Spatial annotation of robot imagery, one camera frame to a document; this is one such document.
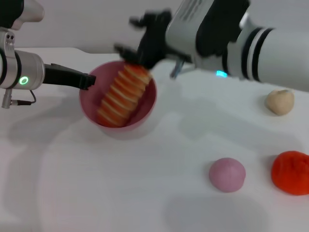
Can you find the orange red bun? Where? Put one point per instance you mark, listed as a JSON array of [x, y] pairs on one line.
[[289, 174]]

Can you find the pink round bun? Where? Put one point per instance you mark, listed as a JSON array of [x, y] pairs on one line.
[[227, 175]]

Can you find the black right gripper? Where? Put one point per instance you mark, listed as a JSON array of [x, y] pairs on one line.
[[154, 41]]

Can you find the beige bun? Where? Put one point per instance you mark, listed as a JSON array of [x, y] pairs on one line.
[[280, 102]]

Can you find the orange striped bread loaf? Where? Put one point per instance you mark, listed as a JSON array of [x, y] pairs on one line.
[[123, 96]]

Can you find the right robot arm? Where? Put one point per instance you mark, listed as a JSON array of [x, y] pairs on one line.
[[277, 55]]

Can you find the right wrist camera housing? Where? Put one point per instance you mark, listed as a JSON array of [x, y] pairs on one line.
[[186, 31]]

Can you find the pink plastic bowl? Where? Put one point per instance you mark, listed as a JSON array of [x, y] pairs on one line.
[[120, 134]]

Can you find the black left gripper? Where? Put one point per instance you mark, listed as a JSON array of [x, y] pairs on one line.
[[62, 76]]

